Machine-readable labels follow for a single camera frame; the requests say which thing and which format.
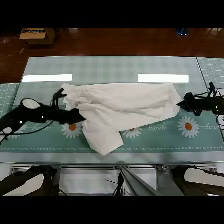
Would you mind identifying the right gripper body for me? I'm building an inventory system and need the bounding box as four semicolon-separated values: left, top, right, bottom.
176;92;203;117

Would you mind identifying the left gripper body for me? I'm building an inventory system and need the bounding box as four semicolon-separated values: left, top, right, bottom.
59;108;87;125

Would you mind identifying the white shirt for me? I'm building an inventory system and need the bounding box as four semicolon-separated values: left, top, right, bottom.
60;82;183;157

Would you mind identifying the blue object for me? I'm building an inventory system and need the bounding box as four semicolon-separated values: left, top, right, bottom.
175;27;191;37

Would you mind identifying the cardboard box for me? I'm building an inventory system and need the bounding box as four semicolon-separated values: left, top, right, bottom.
18;27;56;46

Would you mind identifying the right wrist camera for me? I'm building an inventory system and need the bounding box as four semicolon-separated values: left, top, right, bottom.
205;81;218;98

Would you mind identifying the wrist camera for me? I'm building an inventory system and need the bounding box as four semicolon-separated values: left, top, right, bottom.
51;87;68;108
205;81;218;98

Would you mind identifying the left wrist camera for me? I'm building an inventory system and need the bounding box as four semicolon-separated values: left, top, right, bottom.
51;87;68;108

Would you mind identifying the black cable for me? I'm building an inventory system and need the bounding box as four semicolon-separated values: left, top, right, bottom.
0;120;55;143

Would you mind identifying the silver frame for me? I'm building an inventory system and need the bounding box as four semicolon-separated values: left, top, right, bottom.
0;161;224;197

